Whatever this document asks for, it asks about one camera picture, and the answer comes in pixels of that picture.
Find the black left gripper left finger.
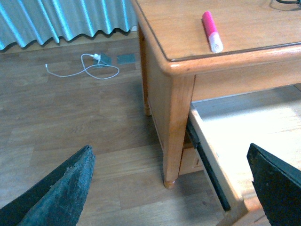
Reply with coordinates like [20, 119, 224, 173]
[0, 145, 95, 226]

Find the grey floor socket plate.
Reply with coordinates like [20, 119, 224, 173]
[93, 53, 112, 65]

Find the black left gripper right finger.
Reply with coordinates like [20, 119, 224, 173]
[247, 143, 301, 226]

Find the grey floor cover plate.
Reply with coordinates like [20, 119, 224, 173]
[117, 54, 136, 65]

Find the grey pleated curtain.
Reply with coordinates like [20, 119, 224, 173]
[0, 0, 137, 50]

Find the wooden nightstand cabinet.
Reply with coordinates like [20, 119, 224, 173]
[132, 0, 301, 188]

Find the pink highlighter marker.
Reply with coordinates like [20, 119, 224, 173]
[202, 11, 223, 53]

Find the wooden top drawer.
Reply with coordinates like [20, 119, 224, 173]
[188, 84, 301, 226]

